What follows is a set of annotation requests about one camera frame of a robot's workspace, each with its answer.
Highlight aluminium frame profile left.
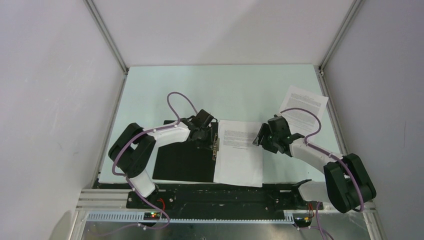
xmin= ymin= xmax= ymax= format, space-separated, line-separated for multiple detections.
xmin=83 ymin=0 xmax=129 ymax=75

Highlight left controller board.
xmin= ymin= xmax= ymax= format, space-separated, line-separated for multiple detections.
xmin=143 ymin=211 xmax=162 ymax=221

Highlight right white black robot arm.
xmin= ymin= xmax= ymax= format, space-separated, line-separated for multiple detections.
xmin=253 ymin=116 xmax=377 ymax=213

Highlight controller board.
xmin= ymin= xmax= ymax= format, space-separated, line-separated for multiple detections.
xmin=143 ymin=211 xmax=162 ymax=221
xmin=293 ymin=217 xmax=312 ymax=229

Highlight metal folder clip mechanism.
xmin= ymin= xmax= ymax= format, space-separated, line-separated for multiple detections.
xmin=211 ymin=133 xmax=220 ymax=161

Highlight red black clip folder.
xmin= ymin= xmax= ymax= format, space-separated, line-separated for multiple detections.
xmin=151 ymin=122 xmax=219 ymax=183

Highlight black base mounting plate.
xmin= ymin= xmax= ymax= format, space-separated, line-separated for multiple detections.
xmin=146 ymin=183 xmax=317 ymax=219

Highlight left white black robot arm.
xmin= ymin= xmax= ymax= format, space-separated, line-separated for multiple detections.
xmin=108 ymin=109 xmax=219 ymax=208

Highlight right controller board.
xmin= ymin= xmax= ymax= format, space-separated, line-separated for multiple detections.
xmin=293 ymin=217 xmax=312 ymax=229

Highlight aluminium frame profile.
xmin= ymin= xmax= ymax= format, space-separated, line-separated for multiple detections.
xmin=83 ymin=0 xmax=129 ymax=75
xmin=318 ymin=0 xmax=365 ymax=73

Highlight slotted cable duct rail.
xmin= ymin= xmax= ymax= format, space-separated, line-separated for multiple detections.
xmin=86 ymin=211 xmax=294 ymax=224

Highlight aluminium frame profile right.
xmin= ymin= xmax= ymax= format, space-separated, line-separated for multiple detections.
xmin=318 ymin=0 xmax=365 ymax=73

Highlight printed paper sheet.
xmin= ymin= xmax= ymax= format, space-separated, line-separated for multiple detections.
xmin=213 ymin=120 xmax=264 ymax=188
xmin=279 ymin=85 xmax=329 ymax=136

